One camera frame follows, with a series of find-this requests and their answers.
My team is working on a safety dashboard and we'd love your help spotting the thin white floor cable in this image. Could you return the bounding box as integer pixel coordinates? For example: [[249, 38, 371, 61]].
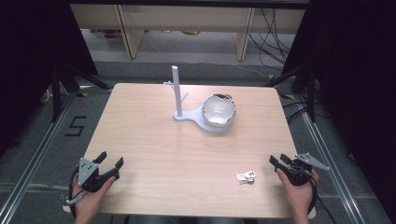
[[214, 61, 271, 80]]

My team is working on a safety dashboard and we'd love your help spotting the person's left hand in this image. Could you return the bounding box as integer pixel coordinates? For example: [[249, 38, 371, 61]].
[[71, 175, 117, 224]]

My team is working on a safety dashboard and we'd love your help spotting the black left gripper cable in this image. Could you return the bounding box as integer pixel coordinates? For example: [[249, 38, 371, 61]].
[[67, 166, 82, 218]]

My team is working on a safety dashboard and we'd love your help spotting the aluminium floor rail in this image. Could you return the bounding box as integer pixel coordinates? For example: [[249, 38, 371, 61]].
[[298, 92, 367, 224], [0, 91, 78, 224]]

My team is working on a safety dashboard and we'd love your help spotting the person's right hand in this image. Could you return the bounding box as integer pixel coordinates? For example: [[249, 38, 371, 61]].
[[276, 167, 320, 224]]

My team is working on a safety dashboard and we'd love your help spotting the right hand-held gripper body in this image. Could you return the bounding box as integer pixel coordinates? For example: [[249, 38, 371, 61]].
[[279, 152, 331, 187]]

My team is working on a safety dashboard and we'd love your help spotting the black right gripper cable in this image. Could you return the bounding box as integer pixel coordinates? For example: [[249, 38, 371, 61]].
[[298, 166, 338, 224]]

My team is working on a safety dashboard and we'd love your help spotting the dark curtain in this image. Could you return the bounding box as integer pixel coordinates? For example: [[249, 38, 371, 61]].
[[280, 0, 396, 223], [0, 0, 100, 158]]

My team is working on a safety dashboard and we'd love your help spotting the light wooden bench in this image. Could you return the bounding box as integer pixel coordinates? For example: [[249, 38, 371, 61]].
[[69, 4, 307, 63]]

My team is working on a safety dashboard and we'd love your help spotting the white stand with pole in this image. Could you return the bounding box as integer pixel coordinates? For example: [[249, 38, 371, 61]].
[[163, 64, 234, 135]]

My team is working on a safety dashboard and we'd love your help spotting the black metal stand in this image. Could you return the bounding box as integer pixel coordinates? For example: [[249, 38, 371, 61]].
[[49, 63, 114, 123], [263, 63, 318, 123]]

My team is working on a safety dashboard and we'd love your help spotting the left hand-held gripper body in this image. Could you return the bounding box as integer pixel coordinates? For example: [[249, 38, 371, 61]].
[[77, 157, 120, 193]]

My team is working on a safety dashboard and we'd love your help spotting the small white clip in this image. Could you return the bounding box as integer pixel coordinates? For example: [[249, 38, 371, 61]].
[[235, 170, 257, 185]]

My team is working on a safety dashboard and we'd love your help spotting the bundle of black cables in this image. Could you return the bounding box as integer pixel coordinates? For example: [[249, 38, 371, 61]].
[[247, 7, 297, 72]]

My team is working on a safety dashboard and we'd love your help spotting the silver jagged-rim bowl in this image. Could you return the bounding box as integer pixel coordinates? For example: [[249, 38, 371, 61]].
[[201, 93, 237, 128]]

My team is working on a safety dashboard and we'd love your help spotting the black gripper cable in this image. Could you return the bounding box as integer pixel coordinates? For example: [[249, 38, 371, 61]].
[[298, 166, 338, 224], [67, 166, 82, 218]]

